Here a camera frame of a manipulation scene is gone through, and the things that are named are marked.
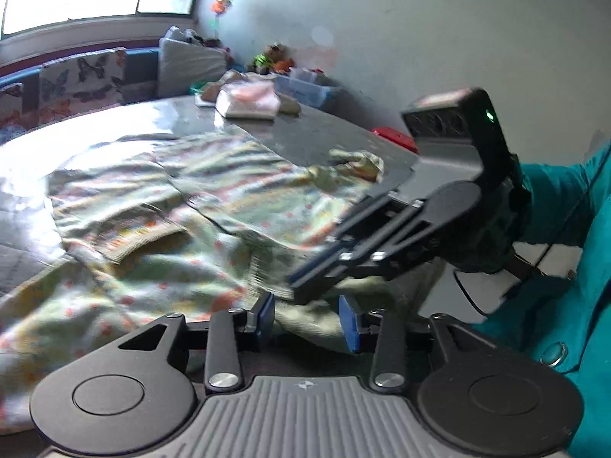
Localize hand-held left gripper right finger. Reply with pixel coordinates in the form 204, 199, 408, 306
338, 293, 478, 389

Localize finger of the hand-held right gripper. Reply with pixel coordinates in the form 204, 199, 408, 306
286, 229, 433, 304
329, 190, 433, 248

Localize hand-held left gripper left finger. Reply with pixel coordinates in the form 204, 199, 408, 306
117, 291, 276, 392

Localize green patterned garment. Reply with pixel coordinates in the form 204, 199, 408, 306
0, 131, 417, 435

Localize person's right forearm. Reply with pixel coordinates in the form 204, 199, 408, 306
518, 142, 611, 250

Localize beige clothes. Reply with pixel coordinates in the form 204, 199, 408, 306
196, 69, 302, 115

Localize red plastic stool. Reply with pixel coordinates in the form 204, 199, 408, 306
371, 126, 421, 155

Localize clear plastic storage box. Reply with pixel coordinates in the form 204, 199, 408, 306
274, 68, 343, 110

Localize person's teal jacket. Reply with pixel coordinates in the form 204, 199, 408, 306
470, 195, 611, 458

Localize teddy bear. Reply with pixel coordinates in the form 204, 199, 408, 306
253, 44, 287, 72

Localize grey pillow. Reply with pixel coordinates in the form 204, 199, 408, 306
157, 37, 229, 101

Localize colourful pinwheel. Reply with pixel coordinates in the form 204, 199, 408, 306
210, 0, 236, 42

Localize black and white plush toy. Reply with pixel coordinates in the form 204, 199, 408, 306
165, 26, 204, 45

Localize blue sofa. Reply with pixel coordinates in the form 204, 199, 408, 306
0, 47, 230, 146

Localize large butterfly print pillow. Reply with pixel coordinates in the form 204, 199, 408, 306
38, 48, 128, 126

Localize small butterfly print pillow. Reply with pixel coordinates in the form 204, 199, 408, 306
0, 83, 24, 131

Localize black cable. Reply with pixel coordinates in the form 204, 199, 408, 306
518, 143, 611, 270

